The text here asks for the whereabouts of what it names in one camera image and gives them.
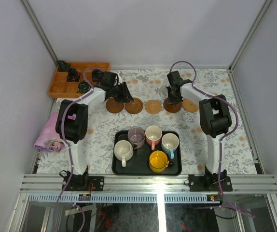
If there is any large brown wooden coaster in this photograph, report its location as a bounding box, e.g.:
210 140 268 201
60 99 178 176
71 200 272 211
106 98 125 114

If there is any woven rattan coaster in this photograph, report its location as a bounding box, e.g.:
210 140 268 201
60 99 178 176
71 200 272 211
182 99 199 113
145 100 162 114

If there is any small brown wooden coaster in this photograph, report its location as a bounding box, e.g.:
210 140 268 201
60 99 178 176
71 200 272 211
125 98 143 114

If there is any light blue ceramic mug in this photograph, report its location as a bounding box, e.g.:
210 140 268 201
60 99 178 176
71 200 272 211
161 133 180 160

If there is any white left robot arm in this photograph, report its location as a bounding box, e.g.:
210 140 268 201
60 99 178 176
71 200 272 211
55 68 134 191

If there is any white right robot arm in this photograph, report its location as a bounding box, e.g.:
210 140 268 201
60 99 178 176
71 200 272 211
167 71 232 191

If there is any black rolled item right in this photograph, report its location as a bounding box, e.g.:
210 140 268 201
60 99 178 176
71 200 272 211
92 69 104 82

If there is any black green rolled item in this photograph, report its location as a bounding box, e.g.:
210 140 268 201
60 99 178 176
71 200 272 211
77 81 91 94

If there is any orange wooden divided tray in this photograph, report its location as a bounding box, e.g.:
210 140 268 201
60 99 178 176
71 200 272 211
48 61 111 98

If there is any black rolled item middle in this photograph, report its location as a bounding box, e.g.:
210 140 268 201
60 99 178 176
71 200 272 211
67 68 81 82

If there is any pink ceramic mug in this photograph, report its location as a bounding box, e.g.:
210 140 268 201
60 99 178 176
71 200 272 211
145 125 162 151

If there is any purple ceramic mug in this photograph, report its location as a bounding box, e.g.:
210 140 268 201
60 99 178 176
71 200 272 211
127 127 145 150

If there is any black rolled item corner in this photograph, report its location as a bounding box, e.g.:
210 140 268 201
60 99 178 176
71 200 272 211
57 60 68 68

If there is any white ceramic mug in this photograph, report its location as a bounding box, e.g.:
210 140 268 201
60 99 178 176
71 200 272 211
114 140 134 168

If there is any yellow ceramic mug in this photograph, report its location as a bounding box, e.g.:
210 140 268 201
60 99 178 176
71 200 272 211
149 150 174 173

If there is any purple princess cloth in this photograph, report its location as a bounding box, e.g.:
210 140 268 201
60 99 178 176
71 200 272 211
34 112 65 152

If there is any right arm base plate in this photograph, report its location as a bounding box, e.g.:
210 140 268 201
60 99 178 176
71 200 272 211
188 174 233 192

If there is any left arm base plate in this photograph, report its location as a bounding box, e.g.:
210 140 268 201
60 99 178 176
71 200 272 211
65 175 105 192

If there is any aluminium front rail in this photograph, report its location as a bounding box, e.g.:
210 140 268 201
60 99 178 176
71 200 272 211
20 174 277 194

